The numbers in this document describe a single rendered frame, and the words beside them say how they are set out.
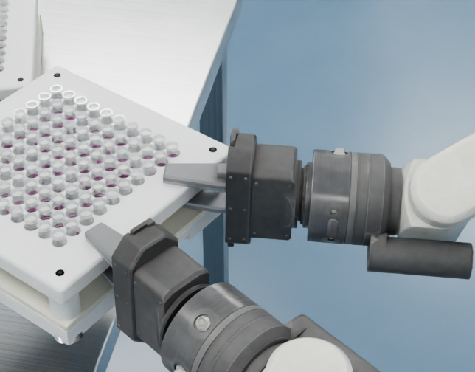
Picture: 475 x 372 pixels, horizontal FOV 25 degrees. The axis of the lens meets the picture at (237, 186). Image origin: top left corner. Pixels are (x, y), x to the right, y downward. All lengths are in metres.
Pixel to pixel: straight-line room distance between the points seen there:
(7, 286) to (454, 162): 0.42
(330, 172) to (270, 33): 2.18
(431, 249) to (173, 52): 0.65
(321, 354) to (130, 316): 0.19
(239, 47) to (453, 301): 1.09
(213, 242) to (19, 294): 0.98
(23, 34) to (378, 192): 0.64
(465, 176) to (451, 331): 1.35
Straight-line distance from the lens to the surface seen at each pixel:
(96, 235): 0.96
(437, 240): 1.03
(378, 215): 0.99
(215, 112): 1.75
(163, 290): 0.88
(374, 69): 3.03
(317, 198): 0.98
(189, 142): 1.06
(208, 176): 1.01
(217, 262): 1.97
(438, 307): 2.36
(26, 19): 1.50
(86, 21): 1.62
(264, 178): 0.98
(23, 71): 1.39
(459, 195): 0.98
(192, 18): 1.61
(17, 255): 0.96
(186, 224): 1.04
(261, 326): 0.85
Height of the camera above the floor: 1.71
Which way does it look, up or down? 41 degrees down
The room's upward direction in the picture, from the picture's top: straight up
